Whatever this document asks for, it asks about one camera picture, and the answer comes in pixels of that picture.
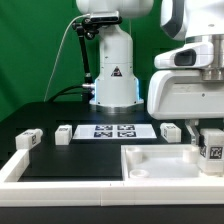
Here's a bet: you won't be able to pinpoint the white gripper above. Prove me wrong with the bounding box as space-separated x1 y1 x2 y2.
147 41 224 145

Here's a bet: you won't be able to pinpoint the white square tabletop panel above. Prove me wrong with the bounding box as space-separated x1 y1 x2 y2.
119 143 224 182

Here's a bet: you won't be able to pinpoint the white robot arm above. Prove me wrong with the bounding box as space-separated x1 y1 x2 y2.
76 0 224 121

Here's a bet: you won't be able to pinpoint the white fiducial marker sheet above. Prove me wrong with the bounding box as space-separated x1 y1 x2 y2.
73 124 157 140

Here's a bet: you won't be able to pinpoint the white U-shaped obstacle fence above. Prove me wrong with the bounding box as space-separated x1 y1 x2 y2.
0 149 224 207

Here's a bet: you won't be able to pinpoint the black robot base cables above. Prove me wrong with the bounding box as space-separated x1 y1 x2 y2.
47 84 86 102

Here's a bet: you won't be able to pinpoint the grey camera on mount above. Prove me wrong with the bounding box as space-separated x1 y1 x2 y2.
90 11 119 23

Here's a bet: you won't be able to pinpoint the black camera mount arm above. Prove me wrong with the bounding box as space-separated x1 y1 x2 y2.
71 18 100 104

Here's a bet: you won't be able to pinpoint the white camera cable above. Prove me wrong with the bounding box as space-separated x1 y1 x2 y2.
43 13 92 103

